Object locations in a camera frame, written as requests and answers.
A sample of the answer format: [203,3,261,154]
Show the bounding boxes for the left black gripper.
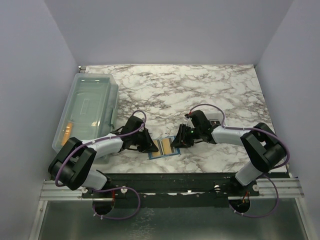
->
[131,128,159,153]

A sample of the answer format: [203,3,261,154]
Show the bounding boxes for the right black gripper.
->
[170,123,202,149]

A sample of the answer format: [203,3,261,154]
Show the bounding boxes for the gold credit card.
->
[162,137,175,155]
[151,139,163,159]

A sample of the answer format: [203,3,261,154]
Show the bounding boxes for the teal leather card holder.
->
[148,136,181,160]

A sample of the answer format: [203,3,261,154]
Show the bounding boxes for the clear acrylic card box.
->
[209,119,221,126]

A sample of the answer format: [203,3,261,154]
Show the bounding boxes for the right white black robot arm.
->
[170,110,288,196]

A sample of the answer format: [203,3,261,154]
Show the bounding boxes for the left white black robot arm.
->
[48,115,159,198]

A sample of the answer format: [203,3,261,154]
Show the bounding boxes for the clear plastic storage bin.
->
[52,73,119,153]

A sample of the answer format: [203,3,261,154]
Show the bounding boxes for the orange tool in bin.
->
[61,121,73,146]

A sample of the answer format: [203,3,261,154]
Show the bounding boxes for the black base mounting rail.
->
[51,171,292,210]

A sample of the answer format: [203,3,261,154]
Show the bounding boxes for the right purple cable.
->
[188,103,291,218]

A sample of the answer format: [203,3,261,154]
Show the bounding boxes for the aluminium extrusion rail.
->
[39,178,305,201]

